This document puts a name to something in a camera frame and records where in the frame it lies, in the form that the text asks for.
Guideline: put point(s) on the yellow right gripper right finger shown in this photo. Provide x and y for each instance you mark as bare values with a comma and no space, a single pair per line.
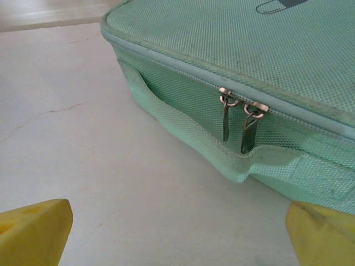
321,238

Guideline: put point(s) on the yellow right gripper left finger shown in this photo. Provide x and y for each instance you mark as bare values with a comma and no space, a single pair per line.
30,235

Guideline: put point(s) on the mint green zipper case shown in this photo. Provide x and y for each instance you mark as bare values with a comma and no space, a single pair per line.
249,69

